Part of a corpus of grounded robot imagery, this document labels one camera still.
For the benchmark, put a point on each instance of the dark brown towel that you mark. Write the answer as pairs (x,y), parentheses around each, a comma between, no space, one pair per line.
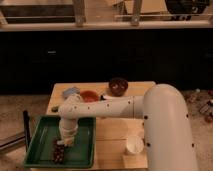
(58,152)

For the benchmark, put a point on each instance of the green plastic tray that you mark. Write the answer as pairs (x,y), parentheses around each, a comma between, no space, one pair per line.
(41,149)

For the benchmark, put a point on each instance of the red orange bowl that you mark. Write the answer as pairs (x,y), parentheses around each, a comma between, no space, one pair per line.
(89,96)

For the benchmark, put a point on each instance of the white paper cup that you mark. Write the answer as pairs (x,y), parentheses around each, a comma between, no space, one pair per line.
(134,145)

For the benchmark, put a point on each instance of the small dark green object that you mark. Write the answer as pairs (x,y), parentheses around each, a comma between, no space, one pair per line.
(55,108)

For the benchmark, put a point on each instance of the blue grey cloth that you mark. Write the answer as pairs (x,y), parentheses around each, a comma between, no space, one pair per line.
(66,93)

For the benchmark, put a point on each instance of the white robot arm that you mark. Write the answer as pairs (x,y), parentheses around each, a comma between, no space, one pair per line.
(168,135)

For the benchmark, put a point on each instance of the white metal railing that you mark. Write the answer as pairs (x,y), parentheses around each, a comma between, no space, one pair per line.
(34,15)

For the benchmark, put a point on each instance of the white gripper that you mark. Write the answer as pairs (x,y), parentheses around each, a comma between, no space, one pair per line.
(67,136)

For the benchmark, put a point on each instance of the dark brown bowl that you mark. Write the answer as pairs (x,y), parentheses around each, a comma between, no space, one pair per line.
(118,86)

